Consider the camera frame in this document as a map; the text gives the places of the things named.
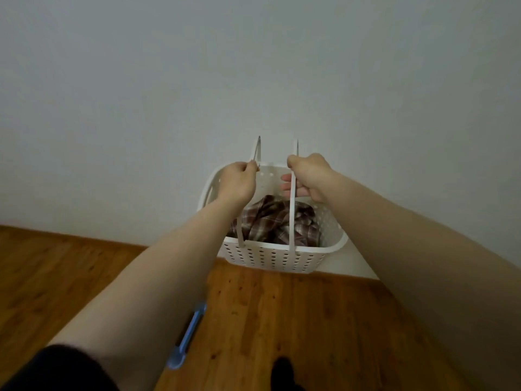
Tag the person's right hand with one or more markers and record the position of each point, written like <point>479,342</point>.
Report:
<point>315,175</point>

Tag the person's left hand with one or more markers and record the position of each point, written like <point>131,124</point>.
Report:
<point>236,183</point>

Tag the person's left fingers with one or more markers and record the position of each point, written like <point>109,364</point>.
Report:
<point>252,166</point>

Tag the person's right fingers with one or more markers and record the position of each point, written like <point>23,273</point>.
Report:
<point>299,185</point>

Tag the white perforated laundry basket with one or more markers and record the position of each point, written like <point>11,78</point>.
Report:
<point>276,254</point>

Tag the person's left forearm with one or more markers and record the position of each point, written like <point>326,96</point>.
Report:
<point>163,289</point>

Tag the person's right forearm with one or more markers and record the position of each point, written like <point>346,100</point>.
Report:
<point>415,264</point>

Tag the plaid checked garment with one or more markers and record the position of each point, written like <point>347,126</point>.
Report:
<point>268,223</point>

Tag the blue plastic tool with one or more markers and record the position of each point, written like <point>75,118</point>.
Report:
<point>188,335</point>

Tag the person's black shoe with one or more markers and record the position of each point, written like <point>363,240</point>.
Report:
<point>283,376</point>

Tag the black shirt sleeve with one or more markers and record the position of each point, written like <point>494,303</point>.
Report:
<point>57,368</point>

